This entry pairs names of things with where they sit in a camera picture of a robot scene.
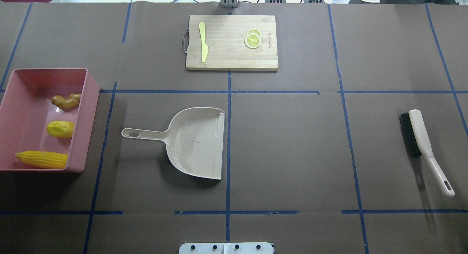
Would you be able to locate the beige plastic dustpan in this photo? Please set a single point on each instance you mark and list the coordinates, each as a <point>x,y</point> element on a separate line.
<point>194,141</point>

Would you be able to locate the brown ginger root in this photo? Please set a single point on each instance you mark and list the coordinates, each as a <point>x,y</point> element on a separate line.
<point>66,103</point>

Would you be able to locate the yellow bell pepper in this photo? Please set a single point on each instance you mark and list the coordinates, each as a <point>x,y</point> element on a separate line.
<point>60,129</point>

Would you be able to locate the beige brush black bristles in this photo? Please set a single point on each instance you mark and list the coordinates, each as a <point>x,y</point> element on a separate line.
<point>418,144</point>

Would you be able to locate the yellow corn cob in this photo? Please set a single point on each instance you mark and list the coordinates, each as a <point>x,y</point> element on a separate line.
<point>43,159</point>

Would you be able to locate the pink plastic bin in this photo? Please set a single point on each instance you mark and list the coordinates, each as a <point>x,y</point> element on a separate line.
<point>26,109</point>

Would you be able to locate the yellow plastic knife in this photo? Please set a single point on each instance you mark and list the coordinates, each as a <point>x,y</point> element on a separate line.
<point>204,46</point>

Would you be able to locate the lower lemon slice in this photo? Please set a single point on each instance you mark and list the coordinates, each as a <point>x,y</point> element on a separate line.
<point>252,41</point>

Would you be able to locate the wooden cutting board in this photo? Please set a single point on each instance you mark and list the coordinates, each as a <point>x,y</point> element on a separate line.
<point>225,36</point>

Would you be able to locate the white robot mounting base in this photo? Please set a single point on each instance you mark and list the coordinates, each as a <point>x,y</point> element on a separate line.
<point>227,248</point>

